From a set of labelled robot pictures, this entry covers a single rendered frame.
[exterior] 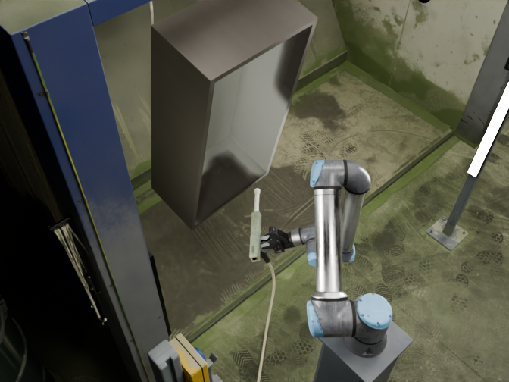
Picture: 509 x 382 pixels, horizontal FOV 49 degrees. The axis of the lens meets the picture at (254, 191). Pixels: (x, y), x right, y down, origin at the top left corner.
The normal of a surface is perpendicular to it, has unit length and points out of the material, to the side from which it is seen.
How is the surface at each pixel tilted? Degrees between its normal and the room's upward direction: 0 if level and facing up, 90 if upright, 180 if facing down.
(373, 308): 5
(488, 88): 90
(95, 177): 90
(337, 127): 0
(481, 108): 90
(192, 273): 0
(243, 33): 12
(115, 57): 57
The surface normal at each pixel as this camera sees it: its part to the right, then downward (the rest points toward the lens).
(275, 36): 0.15, -0.51
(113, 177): 0.67, 0.57
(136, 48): 0.57, 0.13
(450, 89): -0.74, 0.51
